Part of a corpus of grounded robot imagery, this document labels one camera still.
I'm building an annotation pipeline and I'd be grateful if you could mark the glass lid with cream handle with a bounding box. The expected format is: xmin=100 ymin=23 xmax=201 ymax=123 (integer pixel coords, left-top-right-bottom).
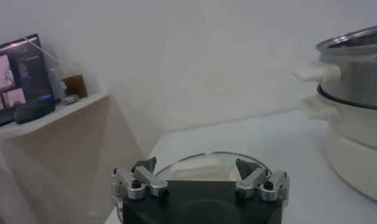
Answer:
xmin=154 ymin=151 xmax=273 ymax=183

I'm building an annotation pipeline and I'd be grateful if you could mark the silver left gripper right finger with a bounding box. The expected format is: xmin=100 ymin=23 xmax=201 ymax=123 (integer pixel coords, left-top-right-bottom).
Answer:
xmin=236 ymin=158 xmax=291 ymax=202

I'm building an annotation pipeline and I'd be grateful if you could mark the white side table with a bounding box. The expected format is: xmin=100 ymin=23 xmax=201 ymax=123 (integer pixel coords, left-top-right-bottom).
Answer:
xmin=0 ymin=91 xmax=111 ymax=141

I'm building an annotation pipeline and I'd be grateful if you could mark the cream electric cooking pot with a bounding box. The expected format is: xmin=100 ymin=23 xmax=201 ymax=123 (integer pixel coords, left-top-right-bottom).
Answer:
xmin=303 ymin=94 xmax=377 ymax=205

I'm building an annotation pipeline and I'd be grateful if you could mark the plastic cup of iced coffee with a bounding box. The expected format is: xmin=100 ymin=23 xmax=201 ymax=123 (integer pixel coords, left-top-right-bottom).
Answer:
xmin=23 ymin=38 xmax=89 ymax=100

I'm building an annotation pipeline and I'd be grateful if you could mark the black computer mouse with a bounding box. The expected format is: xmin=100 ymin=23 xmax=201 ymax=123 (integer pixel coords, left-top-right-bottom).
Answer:
xmin=13 ymin=102 xmax=57 ymax=125

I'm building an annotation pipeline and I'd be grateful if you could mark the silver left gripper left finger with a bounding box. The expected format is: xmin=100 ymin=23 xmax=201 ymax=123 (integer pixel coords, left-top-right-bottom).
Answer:
xmin=110 ymin=156 xmax=170 ymax=201

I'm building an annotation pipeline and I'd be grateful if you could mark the laptop screen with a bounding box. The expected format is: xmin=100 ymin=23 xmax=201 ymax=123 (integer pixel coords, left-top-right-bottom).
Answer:
xmin=0 ymin=33 xmax=55 ymax=128

